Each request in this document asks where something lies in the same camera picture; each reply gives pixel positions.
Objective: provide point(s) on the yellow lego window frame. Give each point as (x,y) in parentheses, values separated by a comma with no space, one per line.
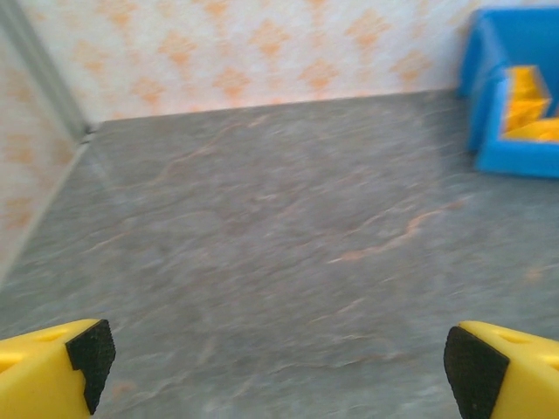
(526,96)

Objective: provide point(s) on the blue plastic bin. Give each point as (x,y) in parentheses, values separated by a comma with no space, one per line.
(489,153)

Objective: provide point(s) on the aluminum frame post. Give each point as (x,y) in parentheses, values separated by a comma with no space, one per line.
(43,65)

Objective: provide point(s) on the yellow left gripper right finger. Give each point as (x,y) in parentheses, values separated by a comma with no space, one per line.
(533,379)

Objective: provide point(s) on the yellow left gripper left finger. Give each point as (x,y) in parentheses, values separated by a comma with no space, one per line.
(35,379)

